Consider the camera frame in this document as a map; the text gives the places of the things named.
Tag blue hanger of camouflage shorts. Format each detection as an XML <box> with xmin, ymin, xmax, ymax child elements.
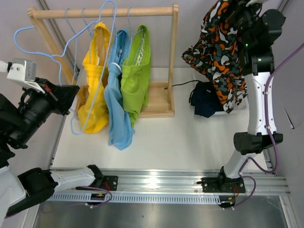
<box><xmin>13</xmin><ymin>0</ymin><xmax>117</xmax><ymax>135</ymax></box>

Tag blue hanger of navy shorts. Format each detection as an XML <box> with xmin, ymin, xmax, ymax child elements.
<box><xmin>65</xmin><ymin>8</ymin><xmax>79</xmax><ymax>82</ymax></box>

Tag light blue shorts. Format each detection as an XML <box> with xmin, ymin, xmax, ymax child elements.
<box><xmin>104</xmin><ymin>29</ymin><xmax>135</xmax><ymax>150</ymax></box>

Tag lime green shorts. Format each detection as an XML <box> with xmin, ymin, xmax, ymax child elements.
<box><xmin>121</xmin><ymin>25</ymin><xmax>151</xmax><ymax>127</ymax></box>

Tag blue hanger of green shorts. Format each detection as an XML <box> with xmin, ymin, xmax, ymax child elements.
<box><xmin>127</xmin><ymin>6</ymin><xmax>143</xmax><ymax>65</ymax></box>

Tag navy blue shorts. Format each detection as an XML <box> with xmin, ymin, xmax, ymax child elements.
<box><xmin>189</xmin><ymin>82</ymin><xmax>224</xmax><ymax>118</ymax></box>

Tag camouflage patterned shorts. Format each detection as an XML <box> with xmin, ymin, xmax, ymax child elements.
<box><xmin>181</xmin><ymin>0</ymin><xmax>247</xmax><ymax>114</ymax></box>

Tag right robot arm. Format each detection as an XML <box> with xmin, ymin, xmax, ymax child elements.
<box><xmin>213</xmin><ymin>0</ymin><xmax>285</xmax><ymax>192</ymax></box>

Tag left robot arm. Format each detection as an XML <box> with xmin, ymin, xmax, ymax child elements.
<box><xmin>0</xmin><ymin>77</ymin><xmax>104</xmax><ymax>218</ymax></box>

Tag yellow shorts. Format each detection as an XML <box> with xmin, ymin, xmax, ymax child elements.
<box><xmin>78</xmin><ymin>22</ymin><xmax>112</xmax><ymax>134</ymax></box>

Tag blue hanger of yellow shorts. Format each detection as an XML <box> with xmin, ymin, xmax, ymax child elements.
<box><xmin>82</xmin><ymin>8</ymin><xmax>95</xmax><ymax>64</ymax></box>

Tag wooden clothes rack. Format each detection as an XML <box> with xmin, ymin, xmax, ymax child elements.
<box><xmin>27</xmin><ymin>3</ymin><xmax>179</xmax><ymax>118</ymax></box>

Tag white plastic basket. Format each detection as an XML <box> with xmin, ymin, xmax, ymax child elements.
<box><xmin>214</xmin><ymin>96</ymin><xmax>249</xmax><ymax>116</ymax></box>

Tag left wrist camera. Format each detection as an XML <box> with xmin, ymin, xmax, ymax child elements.
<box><xmin>0</xmin><ymin>58</ymin><xmax>45</xmax><ymax>94</ymax></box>

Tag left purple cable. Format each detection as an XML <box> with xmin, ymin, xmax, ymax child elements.
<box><xmin>4</xmin><ymin>185</ymin><xmax>114</xmax><ymax>219</ymax></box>

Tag purple cable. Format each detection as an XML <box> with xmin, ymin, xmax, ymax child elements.
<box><xmin>4</xmin><ymin>185</ymin><xmax>114</xmax><ymax>219</ymax></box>
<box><xmin>220</xmin><ymin>42</ymin><xmax>304</xmax><ymax>211</ymax></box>

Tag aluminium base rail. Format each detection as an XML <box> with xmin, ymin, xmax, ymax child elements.
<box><xmin>101</xmin><ymin>168</ymin><xmax>291</xmax><ymax>196</ymax></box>

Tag slotted cable duct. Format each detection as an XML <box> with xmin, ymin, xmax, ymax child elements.
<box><xmin>49</xmin><ymin>192</ymin><xmax>228</xmax><ymax>205</ymax></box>

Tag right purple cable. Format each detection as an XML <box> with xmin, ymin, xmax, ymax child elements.
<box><xmin>220</xmin><ymin>42</ymin><xmax>304</xmax><ymax>211</ymax></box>

